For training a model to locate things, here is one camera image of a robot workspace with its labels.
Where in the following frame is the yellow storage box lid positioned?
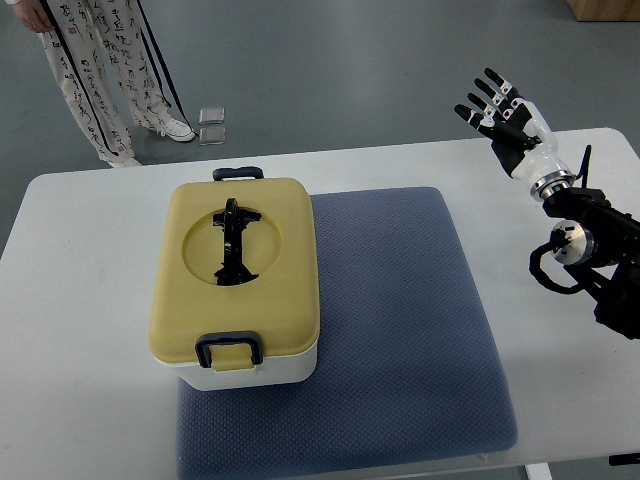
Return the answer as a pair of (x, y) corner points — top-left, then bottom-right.
(149, 167), (320, 371)

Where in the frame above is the upper clear plastic box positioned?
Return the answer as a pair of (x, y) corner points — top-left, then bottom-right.
(199, 106), (225, 125)

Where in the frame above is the white storage box base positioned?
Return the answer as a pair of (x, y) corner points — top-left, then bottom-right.
(175, 343), (317, 391)

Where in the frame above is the black table edge clamp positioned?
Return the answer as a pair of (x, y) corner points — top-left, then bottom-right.
(608, 452), (640, 466)

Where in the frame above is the clear plastic box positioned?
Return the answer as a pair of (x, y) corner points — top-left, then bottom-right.
(199, 106), (225, 125)
(199, 125), (226, 146)

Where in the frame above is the white table leg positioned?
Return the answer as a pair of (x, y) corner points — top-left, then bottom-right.
(525, 463), (553, 480)

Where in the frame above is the wooden furniture corner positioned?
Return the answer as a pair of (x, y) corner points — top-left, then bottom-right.
(566, 0), (639, 22)

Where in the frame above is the blue textured mat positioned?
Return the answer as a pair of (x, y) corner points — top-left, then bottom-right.
(177, 187), (517, 479)

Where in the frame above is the person in patterned trousers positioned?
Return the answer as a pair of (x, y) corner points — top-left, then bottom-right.
(7, 0), (196, 168)

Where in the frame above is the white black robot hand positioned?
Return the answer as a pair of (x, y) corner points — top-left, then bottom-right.
(454, 68), (575, 202)

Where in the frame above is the lower clear plastic box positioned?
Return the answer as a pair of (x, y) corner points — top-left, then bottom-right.
(199, 125), (226, 146)

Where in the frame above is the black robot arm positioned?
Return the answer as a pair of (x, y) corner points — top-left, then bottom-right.
(529, 147), (639, 340)

